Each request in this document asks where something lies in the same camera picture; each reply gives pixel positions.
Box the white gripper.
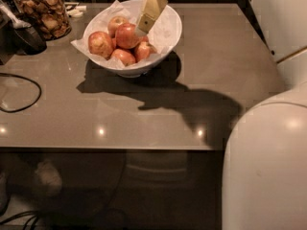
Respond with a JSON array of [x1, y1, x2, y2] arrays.
[[135, 0, 168, 36]]

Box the red apple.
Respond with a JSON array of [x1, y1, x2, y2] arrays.
[[115, 23, 141, 49], [88, 31, 114, 59], [133, 39, 157, 62], [111, 48, 136, 66]]

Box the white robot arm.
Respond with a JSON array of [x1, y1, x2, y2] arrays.
[[135, 0, 307, 230]]

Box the white bowl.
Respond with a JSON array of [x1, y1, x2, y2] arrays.
[[83, 0, 183, 79]]

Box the back yellowish apple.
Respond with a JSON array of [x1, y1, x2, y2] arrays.
[[107, 16, 129, 37]]

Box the small white items on table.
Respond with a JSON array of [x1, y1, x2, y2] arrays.
[[66, 4, 87, 18]]

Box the glass jar of chips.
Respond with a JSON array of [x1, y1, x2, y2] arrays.
[[13, 0, 71, 40]]

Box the black appliance with scoop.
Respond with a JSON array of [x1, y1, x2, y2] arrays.
[[0, 0, 47, 56]]

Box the black cable loop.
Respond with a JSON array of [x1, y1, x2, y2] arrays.
[[0, 72, 43, 114]]

